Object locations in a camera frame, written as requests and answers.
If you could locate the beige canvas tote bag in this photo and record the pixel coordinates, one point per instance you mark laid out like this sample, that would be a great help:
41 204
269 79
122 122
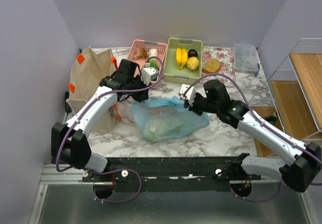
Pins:
89 68

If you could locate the pink plastic basket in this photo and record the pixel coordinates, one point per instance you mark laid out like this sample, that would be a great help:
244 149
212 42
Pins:
160 47

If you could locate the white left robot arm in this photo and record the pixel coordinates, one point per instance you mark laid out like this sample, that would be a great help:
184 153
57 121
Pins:
69 141

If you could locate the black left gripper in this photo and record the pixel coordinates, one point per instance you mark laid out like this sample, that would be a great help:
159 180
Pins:
142 96

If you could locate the green plastic basket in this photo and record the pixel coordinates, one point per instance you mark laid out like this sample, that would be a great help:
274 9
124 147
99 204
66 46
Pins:
185 76

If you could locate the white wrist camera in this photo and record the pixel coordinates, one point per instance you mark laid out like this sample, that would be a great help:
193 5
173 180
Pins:
149 74
187 93

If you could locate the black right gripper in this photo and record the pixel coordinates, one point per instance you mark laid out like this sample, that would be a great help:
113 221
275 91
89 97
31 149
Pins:
193 106

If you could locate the green cabbage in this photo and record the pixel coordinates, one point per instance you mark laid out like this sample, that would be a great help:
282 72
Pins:
164 129

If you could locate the green glass bottle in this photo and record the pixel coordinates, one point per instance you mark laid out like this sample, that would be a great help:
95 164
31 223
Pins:
272 119

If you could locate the dark purple plum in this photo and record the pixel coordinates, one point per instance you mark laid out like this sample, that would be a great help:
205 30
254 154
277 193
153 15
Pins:
192 53

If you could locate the floral rectangular tray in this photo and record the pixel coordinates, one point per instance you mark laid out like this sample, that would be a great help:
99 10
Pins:
226 57

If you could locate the green bok choy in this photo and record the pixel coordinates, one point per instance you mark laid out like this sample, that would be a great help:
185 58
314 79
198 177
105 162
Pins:
152 63

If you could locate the light blue plastic grocery bag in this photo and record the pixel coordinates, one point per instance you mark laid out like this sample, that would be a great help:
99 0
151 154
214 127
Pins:
167 108

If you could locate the clear plastic organizer box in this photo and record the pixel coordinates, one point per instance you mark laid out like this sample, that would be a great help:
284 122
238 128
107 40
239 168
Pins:
245 58

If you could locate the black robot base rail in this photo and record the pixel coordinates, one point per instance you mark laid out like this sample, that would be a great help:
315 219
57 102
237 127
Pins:
171 174

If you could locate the white wire wooden shelf rack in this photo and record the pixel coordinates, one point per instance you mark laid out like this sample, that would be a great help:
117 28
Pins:
293 90

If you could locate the brown bread slice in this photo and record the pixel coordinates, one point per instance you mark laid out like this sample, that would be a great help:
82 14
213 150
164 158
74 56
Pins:
212 66

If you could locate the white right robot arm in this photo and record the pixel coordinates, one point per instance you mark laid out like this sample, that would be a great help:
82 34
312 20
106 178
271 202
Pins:
297 164

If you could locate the brown mushroom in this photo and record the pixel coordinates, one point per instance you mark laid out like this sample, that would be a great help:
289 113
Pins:
140 53

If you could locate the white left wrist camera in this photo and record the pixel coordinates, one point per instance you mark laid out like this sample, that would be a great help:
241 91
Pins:
149 74

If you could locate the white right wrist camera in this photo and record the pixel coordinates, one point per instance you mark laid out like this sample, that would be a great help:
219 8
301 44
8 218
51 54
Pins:
187 93

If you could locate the yellow banana bunch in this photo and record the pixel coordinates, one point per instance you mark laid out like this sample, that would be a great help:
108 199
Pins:
181 57

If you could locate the yellow pear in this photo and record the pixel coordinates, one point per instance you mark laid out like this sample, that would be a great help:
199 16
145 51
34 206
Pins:
193 63

